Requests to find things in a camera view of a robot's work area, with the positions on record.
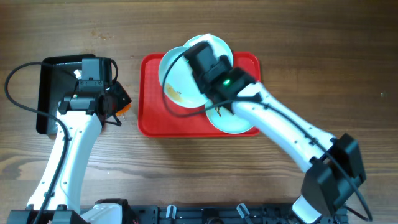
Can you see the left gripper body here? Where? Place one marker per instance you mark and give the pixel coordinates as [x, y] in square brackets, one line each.
[119, 97]

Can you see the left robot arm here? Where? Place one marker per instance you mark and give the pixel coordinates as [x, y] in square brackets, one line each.
[81, 116]

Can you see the white plate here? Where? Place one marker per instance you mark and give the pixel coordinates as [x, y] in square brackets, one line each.
[180, 86]
[223, 120]
[219, 46]

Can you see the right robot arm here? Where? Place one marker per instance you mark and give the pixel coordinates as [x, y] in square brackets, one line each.
[333, 167]

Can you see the black water basin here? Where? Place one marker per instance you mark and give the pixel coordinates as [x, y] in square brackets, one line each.
[55, 82]

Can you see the red plastic tray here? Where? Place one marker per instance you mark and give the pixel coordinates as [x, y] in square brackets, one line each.
[154, 121]

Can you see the orange sponge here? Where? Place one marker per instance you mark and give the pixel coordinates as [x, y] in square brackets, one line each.
[124, 110]

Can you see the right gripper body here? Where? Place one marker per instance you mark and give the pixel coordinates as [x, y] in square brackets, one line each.
[224, 63]

